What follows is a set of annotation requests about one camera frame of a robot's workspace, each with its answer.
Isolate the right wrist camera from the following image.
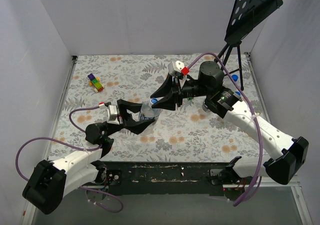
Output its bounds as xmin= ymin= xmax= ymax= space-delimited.
xmin=167 ymin=60 xmax=190 ymax=87

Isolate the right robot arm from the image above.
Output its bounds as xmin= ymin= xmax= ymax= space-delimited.
xmin=151 ymin=60 xmax=309 ymax=185

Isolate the multicolour toy brick stack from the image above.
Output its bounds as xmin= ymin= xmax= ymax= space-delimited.
xmin=87 ymin=73 xmax=104 ymax=93

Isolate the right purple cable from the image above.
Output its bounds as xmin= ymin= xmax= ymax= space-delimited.
xmin=187 ymin=52 xmax=264 ymax=207

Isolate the black music stand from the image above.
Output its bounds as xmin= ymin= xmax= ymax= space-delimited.
xmin=218 ymin=0 xmax=283 ymax=91

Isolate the black base beam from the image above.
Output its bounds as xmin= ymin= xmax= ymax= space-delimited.
xmin=86 ymin=161 xmax=250 ymax=196

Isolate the white blue bottle cap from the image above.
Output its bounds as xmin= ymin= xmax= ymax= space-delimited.
xmin=150 ymin=98 xmax=158 ymax=104

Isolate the clear bottle silver label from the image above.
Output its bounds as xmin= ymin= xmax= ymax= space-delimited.
xmin=138 ymin=99 xmax=161 ymax=136

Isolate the clear bottle black label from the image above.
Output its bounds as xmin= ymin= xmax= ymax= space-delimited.
xmin=202 ymin=103 xmax=211 ymax=113

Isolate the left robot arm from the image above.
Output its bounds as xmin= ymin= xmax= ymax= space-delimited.
xmin=22 ymin=99 xmax=157 ymax=215

